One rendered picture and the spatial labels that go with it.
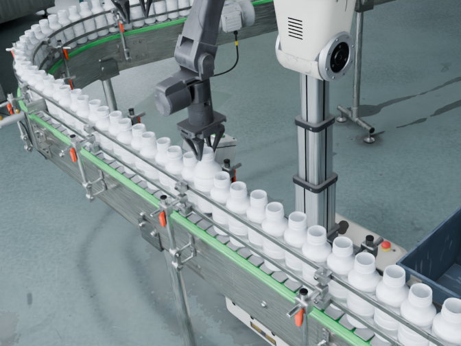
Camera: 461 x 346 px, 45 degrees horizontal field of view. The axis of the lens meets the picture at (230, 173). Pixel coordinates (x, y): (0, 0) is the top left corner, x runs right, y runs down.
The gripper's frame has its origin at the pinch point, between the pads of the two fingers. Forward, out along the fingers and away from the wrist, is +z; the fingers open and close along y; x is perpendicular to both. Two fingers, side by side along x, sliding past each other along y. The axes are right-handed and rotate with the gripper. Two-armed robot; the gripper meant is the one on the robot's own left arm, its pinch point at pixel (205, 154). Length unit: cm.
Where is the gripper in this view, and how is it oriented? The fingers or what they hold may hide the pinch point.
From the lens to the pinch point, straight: 133.6
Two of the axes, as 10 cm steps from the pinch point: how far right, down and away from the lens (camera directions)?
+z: 0.7, 8.3, 5.6
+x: -6.7, -3.8, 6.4
